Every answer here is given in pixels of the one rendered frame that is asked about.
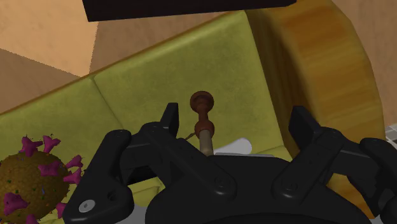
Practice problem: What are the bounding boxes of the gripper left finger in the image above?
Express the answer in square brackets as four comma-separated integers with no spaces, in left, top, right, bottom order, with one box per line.
[62,102,238,224]

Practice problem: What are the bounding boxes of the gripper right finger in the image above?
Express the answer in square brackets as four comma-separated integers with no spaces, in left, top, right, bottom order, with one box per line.
[271,105,397,224]

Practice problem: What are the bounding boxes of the brown ball with purple spikes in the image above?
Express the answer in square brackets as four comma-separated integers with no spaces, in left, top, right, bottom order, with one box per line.
[0,134,85,224]

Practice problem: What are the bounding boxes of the white rounded object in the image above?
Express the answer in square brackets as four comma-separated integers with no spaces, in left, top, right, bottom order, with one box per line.
[213,137,253,155]

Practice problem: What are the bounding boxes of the olive green sofa, wooden arms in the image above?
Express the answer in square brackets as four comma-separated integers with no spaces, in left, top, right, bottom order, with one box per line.
[0,0,387,224]

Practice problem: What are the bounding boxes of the brown knobbed stick, grey handle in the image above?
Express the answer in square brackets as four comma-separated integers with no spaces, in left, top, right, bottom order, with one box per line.
[189,90,216,157]

